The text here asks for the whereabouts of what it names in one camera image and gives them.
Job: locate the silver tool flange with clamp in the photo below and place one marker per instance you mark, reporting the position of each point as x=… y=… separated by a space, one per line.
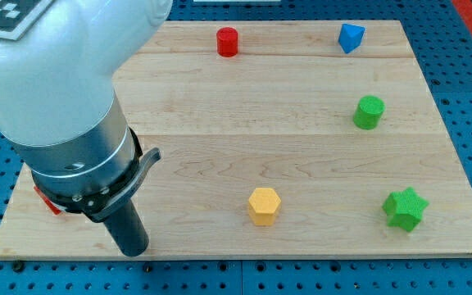
x=95 y=173

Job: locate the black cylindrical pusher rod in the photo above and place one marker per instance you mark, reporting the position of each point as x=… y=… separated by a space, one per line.
x=127 y=230

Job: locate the red star block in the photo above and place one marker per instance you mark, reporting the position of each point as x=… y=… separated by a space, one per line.
x=54 y=209

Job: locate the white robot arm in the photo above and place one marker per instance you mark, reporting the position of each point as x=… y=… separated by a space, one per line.
x=60 y=112

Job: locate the green star block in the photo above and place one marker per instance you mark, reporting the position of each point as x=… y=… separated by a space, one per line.
x=404 y=209

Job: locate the yellow hexagon block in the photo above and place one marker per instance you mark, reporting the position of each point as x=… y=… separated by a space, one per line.
x=264 y=206

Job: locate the wooden board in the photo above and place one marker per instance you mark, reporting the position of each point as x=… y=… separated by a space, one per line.
x=279 y=115

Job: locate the fiducial marker tag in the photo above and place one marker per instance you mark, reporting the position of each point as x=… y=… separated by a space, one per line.
x=18 y=16

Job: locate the red cylinder block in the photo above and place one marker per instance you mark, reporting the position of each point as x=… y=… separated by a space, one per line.
x=227 y=41

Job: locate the green cylinder block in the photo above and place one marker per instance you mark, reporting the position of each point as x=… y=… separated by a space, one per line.
x=369 y=111

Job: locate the blue triangular block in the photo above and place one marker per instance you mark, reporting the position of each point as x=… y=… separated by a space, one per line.
x=350 y=37

